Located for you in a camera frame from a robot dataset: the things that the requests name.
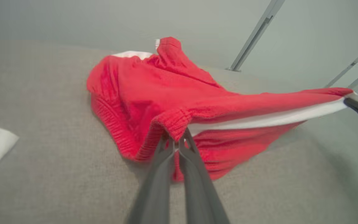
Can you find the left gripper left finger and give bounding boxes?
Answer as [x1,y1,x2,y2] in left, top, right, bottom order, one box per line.
[126,134,175,224]

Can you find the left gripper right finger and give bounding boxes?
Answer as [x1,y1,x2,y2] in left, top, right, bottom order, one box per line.
[178,128,230,224]

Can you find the narrow white partition panel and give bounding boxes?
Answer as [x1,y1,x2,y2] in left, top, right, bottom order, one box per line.
[237,0,358,94]

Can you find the light grey partition post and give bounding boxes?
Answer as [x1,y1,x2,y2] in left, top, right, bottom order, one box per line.
[228,0,286,72]

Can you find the wide white partition panel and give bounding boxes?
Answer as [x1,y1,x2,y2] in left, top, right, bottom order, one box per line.
[0,0,274,71]

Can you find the red shorts with white stripe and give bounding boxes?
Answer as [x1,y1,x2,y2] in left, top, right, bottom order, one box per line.
[86,36,358,183]

